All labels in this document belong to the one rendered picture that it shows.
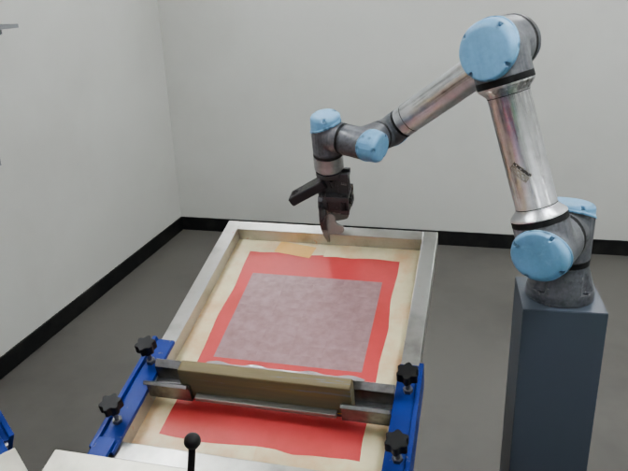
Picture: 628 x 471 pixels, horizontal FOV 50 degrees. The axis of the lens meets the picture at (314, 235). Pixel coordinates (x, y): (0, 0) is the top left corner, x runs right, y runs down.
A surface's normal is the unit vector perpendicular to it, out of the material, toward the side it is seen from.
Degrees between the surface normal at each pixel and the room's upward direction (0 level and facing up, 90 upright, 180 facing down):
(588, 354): 90
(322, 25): 90
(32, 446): 0
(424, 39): 90
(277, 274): 15
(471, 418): 0
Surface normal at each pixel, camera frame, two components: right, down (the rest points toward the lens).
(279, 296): -0.10, -0.80
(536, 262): -0.53, 0.44
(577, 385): -0.18, 0.36
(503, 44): -0.60, 0.19
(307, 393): -0.22, 0.59
